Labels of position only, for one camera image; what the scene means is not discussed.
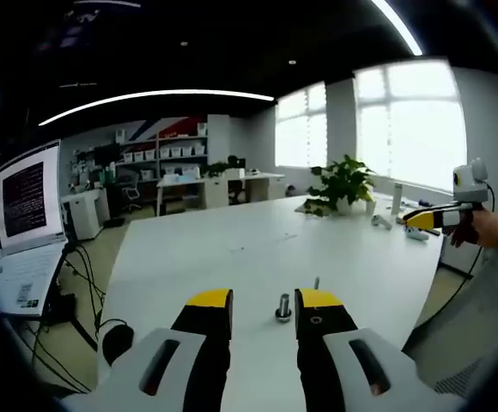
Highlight black floor cables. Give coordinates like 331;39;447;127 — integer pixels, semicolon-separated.
29;242;108;394

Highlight person's right hand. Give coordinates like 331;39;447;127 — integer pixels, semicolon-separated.
449;210;498;250

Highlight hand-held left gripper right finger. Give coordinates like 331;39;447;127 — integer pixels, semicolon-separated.
294;288;465;412

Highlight grey mesh office chair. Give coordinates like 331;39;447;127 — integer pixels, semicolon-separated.
401;248;498;396

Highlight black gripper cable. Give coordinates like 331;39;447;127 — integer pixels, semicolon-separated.
403;182;497;344

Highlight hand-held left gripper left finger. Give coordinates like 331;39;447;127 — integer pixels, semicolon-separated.
62;288;234;412

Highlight white office desk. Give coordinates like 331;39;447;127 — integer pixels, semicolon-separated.
154;171;287;215

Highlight white swivel chair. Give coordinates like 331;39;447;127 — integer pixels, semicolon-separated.
119;182;143;214

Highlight shelf with white bins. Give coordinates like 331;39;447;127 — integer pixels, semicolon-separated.
118;124;210;181

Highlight curved ceiling light strip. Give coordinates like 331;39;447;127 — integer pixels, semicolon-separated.
371;0;424;57
38;88;276;128

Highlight wide bright window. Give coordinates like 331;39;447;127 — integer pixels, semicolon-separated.
354;59;467;192

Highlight white open laptop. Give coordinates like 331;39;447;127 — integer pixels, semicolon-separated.
0;139;70;318

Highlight black laptop stand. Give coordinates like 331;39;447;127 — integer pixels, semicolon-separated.
38;244;100;351

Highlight narrow bright window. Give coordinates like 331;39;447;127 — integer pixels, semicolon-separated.
274;83;327;168

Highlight black computer mouse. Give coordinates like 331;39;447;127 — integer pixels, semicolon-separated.
102;324;135;367

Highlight white low cabinet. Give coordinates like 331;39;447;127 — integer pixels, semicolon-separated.
62;188;108;241

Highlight large threaded steel stud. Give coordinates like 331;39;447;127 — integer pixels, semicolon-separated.
274;293;294;323

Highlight green potted plant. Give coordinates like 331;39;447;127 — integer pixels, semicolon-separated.
304;154;377;218

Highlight black monitor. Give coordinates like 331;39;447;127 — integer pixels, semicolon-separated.
94;143;121;167

